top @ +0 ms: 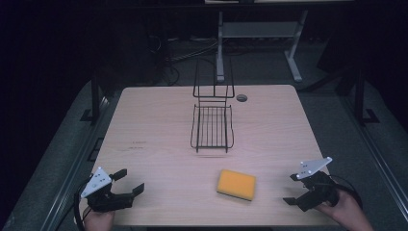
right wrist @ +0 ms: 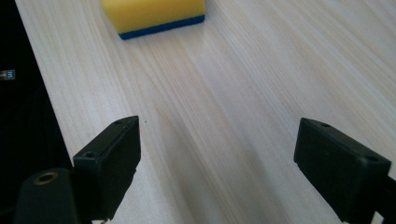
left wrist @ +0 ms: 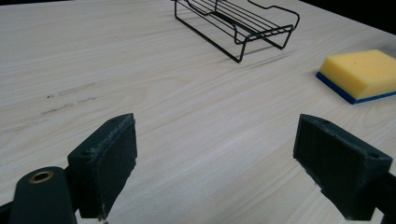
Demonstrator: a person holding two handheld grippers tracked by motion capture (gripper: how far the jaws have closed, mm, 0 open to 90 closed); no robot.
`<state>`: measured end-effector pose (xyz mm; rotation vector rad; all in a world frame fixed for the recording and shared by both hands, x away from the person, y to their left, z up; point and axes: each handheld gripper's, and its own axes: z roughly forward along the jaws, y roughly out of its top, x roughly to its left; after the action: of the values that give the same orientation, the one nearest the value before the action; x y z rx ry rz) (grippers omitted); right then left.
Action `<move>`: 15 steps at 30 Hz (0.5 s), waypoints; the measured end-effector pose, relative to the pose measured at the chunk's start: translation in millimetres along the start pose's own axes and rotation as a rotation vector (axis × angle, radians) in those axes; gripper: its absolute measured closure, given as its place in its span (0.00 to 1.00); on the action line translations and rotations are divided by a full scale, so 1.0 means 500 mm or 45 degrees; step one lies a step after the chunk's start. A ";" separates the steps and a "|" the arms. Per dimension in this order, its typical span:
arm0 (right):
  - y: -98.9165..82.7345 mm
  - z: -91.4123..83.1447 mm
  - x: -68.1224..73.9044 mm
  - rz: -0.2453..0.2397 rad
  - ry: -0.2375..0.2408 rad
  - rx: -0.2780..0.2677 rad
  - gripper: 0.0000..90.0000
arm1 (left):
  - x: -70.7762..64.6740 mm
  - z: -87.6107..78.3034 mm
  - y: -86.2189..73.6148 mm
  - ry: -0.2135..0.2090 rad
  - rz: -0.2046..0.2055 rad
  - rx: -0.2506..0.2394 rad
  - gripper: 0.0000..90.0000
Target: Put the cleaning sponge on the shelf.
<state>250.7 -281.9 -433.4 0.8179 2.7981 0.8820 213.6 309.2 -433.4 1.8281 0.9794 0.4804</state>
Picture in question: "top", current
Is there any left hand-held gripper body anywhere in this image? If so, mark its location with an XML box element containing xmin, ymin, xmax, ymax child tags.
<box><xmin>80</xmin><ymin>167</ymin><xmax>135</xmax><ymax>213</ymax></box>

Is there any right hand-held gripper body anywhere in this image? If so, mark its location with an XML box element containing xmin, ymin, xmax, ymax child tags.
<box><xmin>294</xmin><ymin>156</ymin><xmax>340</xmax><ymax>213</ymax></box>

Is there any yellow sponge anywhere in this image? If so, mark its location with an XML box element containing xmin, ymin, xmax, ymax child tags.
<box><xmin>216</xmin><ymin>168</ymin><xmax>257</xmax><ymax>202</ymax></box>

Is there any black wire rack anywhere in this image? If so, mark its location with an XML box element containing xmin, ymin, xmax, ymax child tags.
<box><xmin>190</xmin><ymin>57</ymin><xmax>236</xmax><ymax>154</ymax></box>

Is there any person's left hand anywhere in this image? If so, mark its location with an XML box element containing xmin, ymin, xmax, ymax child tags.
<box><xmin>83</xmin><ymin>207</ymin><xmax>115</xmax><ymax>231</ymax></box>

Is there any person's right hand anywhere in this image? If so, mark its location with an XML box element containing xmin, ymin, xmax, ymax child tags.
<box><xmin>316</xmin><ymin>190</ymin><xmax>375</xmax><ymax>231</ymax></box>

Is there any black metal stand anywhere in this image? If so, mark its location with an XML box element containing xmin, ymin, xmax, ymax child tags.
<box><xmin>79</xmin><ymin>75</ymin><xmax>105</xmax><ymax>124</ymax></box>
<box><xmin>352</xmin><ymin>65</ymin><xmax>381</xmax><ymax>127</ymax></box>

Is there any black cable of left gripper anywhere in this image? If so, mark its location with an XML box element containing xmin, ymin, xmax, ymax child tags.
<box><xmin>72</xmin><ymin>179</ymin><xmax>94</xmax><ymax>231</ymax></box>

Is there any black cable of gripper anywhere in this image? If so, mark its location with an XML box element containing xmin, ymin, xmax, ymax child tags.
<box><xmin>72</xmin><ymin>179</ymin><xmax>94</xmax><ymax>231</ymax></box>
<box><xmin>328</xmin><ymin>174</ymin><xmax>364</xmax><ymax>210</ymax></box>

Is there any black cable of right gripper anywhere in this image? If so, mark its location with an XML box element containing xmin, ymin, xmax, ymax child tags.
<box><xmin>328</xmin><ymin>174</ymin><xmax>364</xmax><ymax>210</ymax></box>

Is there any bundle of floor cables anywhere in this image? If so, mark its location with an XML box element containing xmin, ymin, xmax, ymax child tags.
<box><xmin>147</xmin><ymin>35</ymin><xmax>222</xmax><ymax>87</ymax></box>

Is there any grey metal desk frame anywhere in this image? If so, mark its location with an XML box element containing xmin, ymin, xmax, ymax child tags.
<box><xmin>215</xmin><ymin>9</ymin><xmax>310</xmax><ymax>84</ymax></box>

